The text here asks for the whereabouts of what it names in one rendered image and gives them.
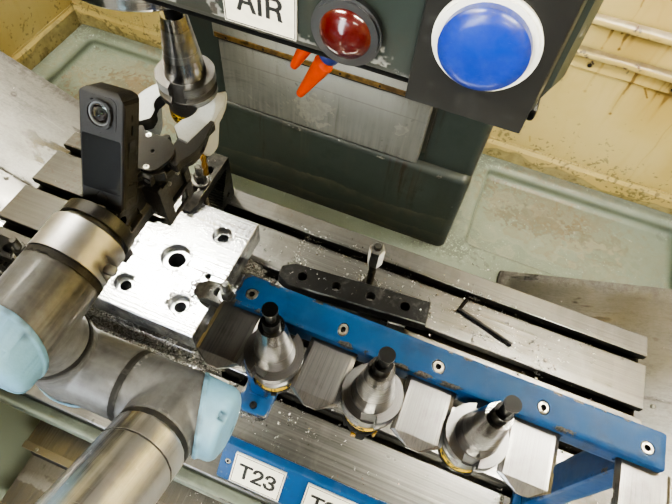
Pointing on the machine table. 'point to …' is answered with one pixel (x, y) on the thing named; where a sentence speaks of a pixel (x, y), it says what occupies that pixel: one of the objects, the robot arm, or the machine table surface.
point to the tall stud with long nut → (374, 261)
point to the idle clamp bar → (356, 296)
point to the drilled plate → (137, 302)
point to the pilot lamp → (344, 33)
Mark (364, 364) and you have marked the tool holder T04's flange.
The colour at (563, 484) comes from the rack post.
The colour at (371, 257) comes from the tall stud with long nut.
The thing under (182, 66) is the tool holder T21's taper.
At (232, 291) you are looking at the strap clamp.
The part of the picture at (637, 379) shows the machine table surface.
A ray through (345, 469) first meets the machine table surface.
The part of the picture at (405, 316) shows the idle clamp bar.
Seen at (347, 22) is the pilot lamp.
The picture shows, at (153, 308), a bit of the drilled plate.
